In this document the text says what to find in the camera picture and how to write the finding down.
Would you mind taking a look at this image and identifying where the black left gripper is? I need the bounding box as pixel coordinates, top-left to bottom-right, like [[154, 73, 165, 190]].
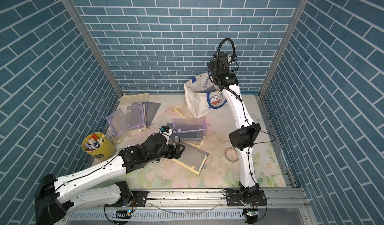
[[146, 143, 187, 164]]

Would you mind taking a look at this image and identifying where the grey purple mesh pouch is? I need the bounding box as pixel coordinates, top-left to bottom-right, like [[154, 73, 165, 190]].
[[167, 118, 206, 141]]

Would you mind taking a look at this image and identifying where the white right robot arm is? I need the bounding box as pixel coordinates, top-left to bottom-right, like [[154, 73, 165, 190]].
[[208, 52, 267, 206]]

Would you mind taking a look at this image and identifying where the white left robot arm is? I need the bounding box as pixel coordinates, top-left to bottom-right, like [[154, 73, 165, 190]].
[[35, 133, 185, 225]]

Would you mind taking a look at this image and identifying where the purple mesh pouch upright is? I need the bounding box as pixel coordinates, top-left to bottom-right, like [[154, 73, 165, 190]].
[[127, 102, 146, 132]]

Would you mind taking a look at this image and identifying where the white canvas Doraemon tote bag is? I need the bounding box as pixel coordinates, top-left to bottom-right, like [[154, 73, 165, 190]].
[[184, 73, 227, 118]]

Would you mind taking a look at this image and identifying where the yellow mesh pouch by bag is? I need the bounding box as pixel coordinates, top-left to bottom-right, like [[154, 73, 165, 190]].
[[173, 101, 194, 118]]

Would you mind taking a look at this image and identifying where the yellow cup of markers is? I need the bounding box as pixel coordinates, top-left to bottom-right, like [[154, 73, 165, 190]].
[[82, 132, 116, 161]]

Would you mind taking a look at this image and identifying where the clear tape roll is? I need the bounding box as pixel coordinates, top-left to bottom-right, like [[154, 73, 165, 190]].
[[225, 148, 239, 163]]

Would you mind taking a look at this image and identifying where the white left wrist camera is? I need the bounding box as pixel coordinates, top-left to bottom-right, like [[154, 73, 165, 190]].
[[160, 126, 173, 136]]

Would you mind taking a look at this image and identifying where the aluminium corner frame post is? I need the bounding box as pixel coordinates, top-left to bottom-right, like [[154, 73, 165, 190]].
[[259, 0, 309, 97]]

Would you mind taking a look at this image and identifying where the aluminium front rail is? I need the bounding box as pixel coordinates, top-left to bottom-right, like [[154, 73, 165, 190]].
[[132, 188, 310, 209]]

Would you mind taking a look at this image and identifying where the left aluminium corner post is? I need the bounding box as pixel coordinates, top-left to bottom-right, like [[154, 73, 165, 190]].
[[60, 0, 123, 98]]

